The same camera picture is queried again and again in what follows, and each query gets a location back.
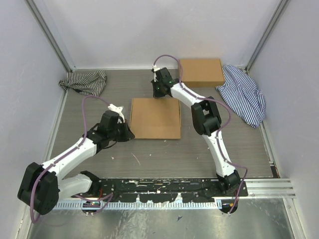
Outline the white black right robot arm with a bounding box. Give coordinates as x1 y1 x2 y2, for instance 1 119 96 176
152 65 242 197

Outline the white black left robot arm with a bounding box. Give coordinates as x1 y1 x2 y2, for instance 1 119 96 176
17 106 135 215

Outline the closed brown cardboard box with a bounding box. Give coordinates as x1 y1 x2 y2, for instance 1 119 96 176
179 58 225 88

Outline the black white striped cloth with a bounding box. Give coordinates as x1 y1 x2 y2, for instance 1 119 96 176
58 70 108 96

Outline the blue white striped cloth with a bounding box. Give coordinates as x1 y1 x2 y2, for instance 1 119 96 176
216 65 266 128

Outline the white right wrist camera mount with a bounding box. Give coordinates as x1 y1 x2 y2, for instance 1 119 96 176
152 65 161 82

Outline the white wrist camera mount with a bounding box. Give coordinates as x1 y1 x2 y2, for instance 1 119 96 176
152 65 161 82
108 104 125 123

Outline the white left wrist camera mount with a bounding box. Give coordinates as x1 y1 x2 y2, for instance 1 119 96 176
108 104 125 123

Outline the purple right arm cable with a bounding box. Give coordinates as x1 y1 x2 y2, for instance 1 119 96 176
153 54 249 215

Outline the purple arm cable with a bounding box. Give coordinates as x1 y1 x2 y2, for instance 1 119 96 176
153 54 249 215
29 96 114 224

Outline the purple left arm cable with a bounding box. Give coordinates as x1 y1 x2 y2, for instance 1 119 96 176
29 96 114 224

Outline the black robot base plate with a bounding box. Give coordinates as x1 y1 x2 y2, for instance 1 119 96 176
80 178 238 203

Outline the slotted grey cable duct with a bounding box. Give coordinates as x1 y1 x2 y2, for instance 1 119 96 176
54 200 222 210

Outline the aluminium frame rail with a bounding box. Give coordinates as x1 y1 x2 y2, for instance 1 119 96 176
245 178 296 199

